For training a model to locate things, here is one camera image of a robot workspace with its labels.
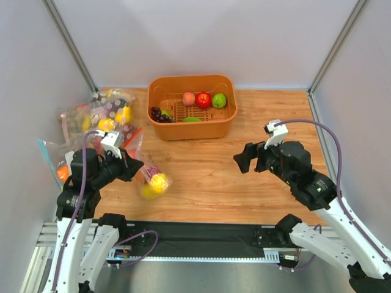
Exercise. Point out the right aluminium frame post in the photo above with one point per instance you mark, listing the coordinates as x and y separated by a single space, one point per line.
352 19

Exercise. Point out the blue zip bag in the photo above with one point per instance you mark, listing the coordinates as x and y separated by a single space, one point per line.
58 158

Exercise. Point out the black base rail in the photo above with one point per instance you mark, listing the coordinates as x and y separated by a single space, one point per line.
175 241

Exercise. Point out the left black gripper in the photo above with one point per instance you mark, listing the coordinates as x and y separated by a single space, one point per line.
123 168

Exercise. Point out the aluminium frame post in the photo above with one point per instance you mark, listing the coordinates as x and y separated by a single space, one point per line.
58 21
352 19

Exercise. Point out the fake peach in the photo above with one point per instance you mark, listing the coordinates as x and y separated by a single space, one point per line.
188 98

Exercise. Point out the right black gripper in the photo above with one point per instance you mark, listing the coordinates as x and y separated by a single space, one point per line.
261 158

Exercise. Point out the orange zip top bag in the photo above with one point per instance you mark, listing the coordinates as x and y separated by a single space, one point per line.
133 146

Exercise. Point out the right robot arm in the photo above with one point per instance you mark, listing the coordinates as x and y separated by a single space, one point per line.
366 269

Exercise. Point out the fake purple grapes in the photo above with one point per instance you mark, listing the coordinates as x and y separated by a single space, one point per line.
156 116

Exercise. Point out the left aluminium frame post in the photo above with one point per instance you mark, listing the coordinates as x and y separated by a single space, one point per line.
58 21

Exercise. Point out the fake yellow mango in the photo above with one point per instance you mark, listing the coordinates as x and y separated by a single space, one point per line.
147 193

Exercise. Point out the fake purple fruit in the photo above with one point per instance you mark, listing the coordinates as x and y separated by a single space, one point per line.
149 171

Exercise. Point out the fake red apple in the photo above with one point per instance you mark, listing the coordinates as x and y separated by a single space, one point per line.
203 100

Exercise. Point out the fake green pear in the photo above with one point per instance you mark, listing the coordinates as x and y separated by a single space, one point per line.
164 112

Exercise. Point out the fake green apple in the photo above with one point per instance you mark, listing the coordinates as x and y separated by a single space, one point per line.
219 101

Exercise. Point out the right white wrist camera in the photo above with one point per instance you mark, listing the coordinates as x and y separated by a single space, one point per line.
276 132

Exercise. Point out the polka dot zip bag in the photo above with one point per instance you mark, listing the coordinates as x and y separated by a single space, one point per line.
111 110

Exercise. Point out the fake yellow lemon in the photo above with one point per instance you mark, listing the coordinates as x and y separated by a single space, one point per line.
159 183

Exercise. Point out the pink zip bag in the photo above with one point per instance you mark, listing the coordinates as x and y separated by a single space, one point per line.
74 120

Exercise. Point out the fake green mango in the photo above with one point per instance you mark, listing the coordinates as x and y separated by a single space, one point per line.
191 119

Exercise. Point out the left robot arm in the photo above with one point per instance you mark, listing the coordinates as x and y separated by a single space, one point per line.
72 268

